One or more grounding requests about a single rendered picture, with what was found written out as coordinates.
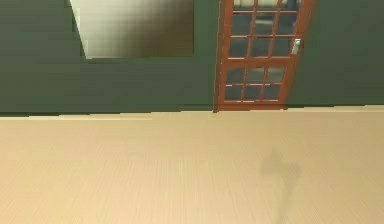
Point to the brown glass-paned room door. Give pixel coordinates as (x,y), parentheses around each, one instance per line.
(257,62)

